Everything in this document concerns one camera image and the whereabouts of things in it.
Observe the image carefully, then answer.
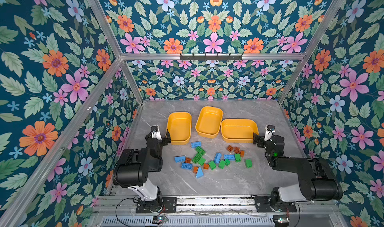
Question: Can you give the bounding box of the blue long lego brick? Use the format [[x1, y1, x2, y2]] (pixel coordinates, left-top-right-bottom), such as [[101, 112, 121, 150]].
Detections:
[[174, 156, 186, 163]]

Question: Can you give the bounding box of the blue lego brick top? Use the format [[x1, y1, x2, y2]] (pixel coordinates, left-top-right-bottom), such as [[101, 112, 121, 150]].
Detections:
[[191, 142, 202, 149]]

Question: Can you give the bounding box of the green long lego brick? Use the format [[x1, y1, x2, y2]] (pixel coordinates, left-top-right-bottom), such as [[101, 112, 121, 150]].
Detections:
[[195, 147, 206, 156]]

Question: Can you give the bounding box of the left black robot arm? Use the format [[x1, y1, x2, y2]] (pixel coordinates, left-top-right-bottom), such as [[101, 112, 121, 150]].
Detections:
[[112, 126, 172, 202]]

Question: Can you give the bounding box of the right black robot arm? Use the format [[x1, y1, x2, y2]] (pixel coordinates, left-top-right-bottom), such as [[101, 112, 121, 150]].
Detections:
[[253, 125, 343, 212]]

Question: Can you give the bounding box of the left yellow plastic bin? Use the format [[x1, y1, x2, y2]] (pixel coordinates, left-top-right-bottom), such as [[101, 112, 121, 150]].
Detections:
[[167, 112, 192, 145]]

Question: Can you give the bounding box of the yellow plastic bin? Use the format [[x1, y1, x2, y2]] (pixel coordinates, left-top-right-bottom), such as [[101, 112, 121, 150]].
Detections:
[[167, 112, 192, 145], [221, 119, 259, 143], [195, 106, 223, 139]]

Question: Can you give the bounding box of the brown lego brick cluster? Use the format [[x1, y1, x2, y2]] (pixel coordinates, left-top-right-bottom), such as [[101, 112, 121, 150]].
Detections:
[[226, 145, 245, 158]]

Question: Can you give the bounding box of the right yellow plastic bin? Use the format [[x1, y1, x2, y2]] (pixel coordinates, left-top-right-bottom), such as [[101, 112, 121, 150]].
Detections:
[[221, 119, 259, 143]]

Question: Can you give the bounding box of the blue flat lego brick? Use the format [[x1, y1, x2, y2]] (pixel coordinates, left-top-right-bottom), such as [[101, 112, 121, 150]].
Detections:
[[224, 154, 235, 161]]

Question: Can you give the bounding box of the blue sloped lego brick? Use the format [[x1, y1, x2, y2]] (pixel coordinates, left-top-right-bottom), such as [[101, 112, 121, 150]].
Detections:
[[196, 167, 204, 179]]

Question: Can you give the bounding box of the green lego small brick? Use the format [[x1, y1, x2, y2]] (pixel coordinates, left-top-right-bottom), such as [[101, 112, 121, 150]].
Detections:
[[218, 160, 226, 170]]

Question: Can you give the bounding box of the middle yellow plastic bin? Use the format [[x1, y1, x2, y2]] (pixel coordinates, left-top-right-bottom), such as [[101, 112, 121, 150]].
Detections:
[[195, 106, 223, 139]]

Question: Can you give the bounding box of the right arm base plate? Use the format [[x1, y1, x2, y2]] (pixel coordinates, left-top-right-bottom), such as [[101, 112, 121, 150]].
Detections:
[[251, 195, 298, 213]]

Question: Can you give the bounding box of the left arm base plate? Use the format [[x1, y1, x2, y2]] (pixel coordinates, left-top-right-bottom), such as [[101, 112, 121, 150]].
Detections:
[[136, 197, 178, 214]]

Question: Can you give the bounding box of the aluminium front rail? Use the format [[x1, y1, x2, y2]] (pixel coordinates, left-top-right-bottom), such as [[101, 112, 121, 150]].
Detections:
[[88, 195, 347, 227]]

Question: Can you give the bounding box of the black bracket on back rail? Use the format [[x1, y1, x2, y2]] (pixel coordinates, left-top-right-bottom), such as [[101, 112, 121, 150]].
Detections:
[[179, 53, 243, 62]]

